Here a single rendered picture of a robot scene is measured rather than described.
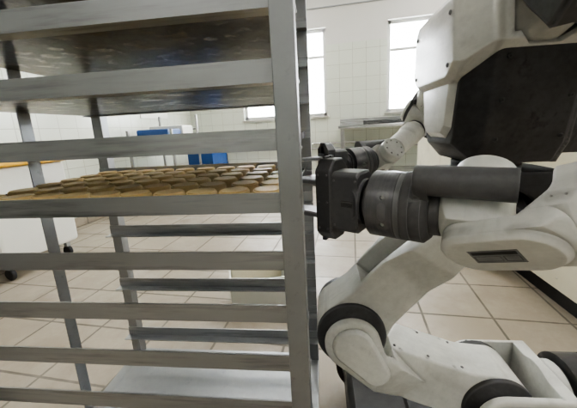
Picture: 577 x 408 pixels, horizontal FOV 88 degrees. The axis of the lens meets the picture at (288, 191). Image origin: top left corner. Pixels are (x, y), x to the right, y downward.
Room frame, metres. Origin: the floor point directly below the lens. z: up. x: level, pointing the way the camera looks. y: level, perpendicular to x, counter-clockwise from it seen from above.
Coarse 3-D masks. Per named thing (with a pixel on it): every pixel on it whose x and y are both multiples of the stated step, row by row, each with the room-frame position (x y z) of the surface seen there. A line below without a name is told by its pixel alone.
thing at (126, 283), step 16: (128, 288) 0.88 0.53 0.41; (144, 288) 0.88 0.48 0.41; (160, 288) 0.87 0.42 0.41; (176, 288) 0.87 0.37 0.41; (192, 288) 0.86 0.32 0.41; (208, 288) 0.86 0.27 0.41; (224, 288) 0.85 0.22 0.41; (240, 288) 0.85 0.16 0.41; (256, 288) 0.84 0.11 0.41; (272, 288) 0.84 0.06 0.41
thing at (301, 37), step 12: (300, 0) 0.83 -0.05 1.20; (300, 12) 0.83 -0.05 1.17; (300, 36) 0.83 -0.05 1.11; (300, 48) 0.83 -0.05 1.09; (300, 72) 0.83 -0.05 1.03; (300, 84) 0.83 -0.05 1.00; (300, 108) 0.83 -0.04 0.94; (300, 120) 0.83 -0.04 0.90; (312, 168) 0.85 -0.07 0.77; (312, 204) 0.83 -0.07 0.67; (312, 216) 0.83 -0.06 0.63; (312, 240) 0.83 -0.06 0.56; (312, 276) 0.83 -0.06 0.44; (312, 300) 0.83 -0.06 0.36; (312, 324) 0.83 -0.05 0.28; (312, 348) 0.83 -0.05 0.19
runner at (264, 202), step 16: (272, 192) 0.42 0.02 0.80; (0, 208) 0.47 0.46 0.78; (16, 208) 0.47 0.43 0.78; (32, 208) 0.46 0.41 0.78; (48, 208) 0.46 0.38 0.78; (64, 208) 0.46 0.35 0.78; (80, 208) 0.45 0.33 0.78; (96, 208) 0.45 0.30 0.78; (112, 208) 0.45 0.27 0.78; (128, 208) 0.44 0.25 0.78; (144, 208) 0.44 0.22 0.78; (160, 208) 0.44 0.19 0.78; (176, 208) 0.44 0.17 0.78; (192, 208) 0.43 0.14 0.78; (208, 208) 0.43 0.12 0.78; (224, 208) 0.43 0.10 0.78; (240, 208) 0.42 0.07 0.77; (256, 208) 0.42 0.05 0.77; (272, 208) 0.42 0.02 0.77; (304, 208) 0.43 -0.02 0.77
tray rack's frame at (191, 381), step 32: (32, 128) 0.71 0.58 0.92; (96, 128) 0.90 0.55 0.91; (64, 288) 0.70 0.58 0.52; (64, 320) 0.68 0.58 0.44; (128, 320) 0.90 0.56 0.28; (256, 352) 0.88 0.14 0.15; (128, 384) 0.77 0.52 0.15; (160, 384) 0.77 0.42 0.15; (192, 384) 0.76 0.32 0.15; (224, 384) 0.76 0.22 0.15; (256, 384) 0.75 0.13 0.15; (288, 384) 0.74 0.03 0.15
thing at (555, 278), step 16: (560, 160) 1.34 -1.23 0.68; (576, 160) 1.25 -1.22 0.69; (528, 272) 1.49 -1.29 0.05; (544, 272) 1.34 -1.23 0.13; (560, 272) 1.25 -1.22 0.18; (576, 272) 1.16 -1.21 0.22; (544, 288) 1.36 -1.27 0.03; (560, 288) 1.24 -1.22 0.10; (576, 288) 1.15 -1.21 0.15; (560, 304) 1.26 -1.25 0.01; (576, 304) 1.17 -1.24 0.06
